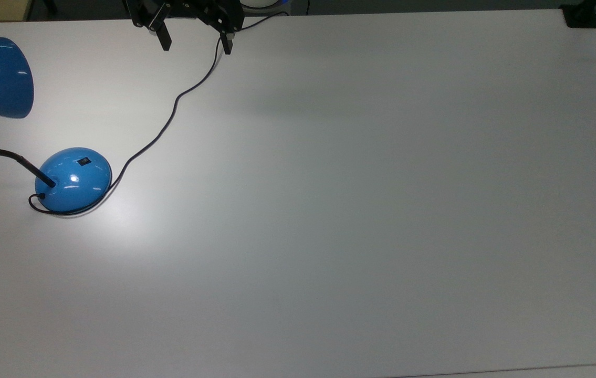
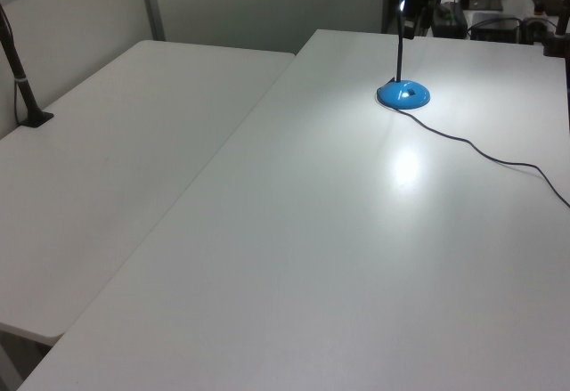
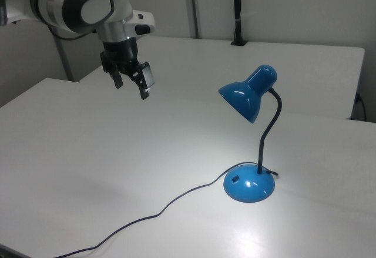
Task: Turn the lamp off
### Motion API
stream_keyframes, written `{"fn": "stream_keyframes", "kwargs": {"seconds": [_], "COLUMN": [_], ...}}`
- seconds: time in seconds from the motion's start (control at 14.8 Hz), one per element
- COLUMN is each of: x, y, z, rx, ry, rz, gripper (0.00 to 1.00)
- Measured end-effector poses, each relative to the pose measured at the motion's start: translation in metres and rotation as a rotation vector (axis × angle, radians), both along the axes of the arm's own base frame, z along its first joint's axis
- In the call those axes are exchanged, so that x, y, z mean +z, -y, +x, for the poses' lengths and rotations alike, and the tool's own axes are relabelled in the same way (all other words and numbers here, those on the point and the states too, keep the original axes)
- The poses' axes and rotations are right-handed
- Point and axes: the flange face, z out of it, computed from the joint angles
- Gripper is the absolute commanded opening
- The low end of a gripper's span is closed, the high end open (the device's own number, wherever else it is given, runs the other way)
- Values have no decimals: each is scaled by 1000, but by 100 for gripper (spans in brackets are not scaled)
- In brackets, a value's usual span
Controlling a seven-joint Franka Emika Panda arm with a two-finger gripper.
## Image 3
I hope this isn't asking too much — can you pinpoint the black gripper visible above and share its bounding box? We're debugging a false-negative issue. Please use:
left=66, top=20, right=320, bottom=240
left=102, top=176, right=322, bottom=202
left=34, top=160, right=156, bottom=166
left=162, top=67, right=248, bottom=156
left=99, top=36, right=155, bottom=100

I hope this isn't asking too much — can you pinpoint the blue desk lamp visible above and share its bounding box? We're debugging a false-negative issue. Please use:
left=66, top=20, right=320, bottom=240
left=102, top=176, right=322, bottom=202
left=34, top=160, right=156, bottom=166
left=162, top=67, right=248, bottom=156
left=217, top=64, right=278, bottom=203

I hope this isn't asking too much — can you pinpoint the black clamp pole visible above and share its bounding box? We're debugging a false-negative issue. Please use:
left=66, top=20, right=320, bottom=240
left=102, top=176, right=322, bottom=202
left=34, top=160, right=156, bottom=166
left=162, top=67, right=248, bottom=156
left=230, top=0, right=247, bottom=47

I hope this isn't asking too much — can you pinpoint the black lamp power cord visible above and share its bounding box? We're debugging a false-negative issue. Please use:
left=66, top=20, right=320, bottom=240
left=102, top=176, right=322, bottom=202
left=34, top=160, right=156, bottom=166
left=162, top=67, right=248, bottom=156
left=54, top=162, right=280, bottom=258

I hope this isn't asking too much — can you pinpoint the black wall cable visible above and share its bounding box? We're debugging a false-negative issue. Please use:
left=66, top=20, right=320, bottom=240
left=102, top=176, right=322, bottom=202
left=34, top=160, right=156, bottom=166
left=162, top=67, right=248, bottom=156
left=356, top=92, right=368, bottom=122

